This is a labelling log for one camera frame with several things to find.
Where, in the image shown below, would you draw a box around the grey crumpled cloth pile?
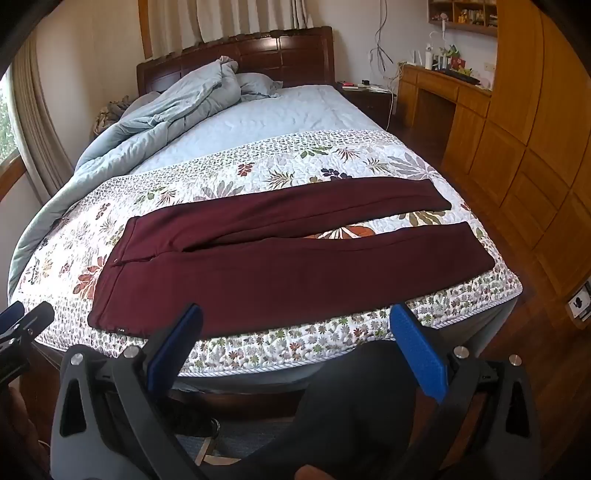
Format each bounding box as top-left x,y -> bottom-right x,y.
95,97 -> 134,137

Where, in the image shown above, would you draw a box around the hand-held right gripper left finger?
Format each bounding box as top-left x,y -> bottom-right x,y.
50,302 -> 211,480

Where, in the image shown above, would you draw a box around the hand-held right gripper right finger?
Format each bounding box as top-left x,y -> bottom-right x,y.
389,302 -> 543,480

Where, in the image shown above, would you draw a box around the light blue pillow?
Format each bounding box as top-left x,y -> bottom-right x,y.
236,72 -> 283,100

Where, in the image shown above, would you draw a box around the light blue duvet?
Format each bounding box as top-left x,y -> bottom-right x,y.
8,56 -> 241,287

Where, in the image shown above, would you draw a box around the dark wooden nightstand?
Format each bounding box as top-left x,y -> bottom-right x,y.
335,82 -> 398,131

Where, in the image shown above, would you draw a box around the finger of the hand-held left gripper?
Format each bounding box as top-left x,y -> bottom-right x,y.
0,302 -> 55,384
0,301 -> 25,329

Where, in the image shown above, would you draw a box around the light wooden wardrobe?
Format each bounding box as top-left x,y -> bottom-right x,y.
442,0 -> 591,326

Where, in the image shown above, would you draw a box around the hanging cables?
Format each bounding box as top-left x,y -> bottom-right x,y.
368,0 -> 399,86

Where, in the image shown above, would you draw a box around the maroon pants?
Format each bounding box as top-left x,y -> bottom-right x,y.
88,179 -> 496,337

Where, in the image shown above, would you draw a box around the floral quilted bedspread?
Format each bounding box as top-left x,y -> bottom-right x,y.
8,129 -> 523,378

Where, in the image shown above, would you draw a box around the wood framed window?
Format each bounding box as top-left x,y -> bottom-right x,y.
0,74 -> 29,188

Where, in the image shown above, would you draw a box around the light wooden desk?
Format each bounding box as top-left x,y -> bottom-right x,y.
397,64 -> 492,163

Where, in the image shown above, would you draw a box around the white bottles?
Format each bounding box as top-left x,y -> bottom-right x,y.
406,46 -> 435,71

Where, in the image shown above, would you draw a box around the wall socket plate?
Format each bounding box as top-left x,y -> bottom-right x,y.
566,282 -> 591,325

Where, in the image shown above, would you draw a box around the wooden wall shelf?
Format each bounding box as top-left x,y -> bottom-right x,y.
427,0 -> 499,38

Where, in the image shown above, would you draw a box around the black keyboard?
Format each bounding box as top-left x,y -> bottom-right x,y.
438,69 -> 484,86

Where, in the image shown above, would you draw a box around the beige pleated curtain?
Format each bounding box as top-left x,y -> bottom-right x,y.
11,39 -> 75,205
148,0 -> 315,58

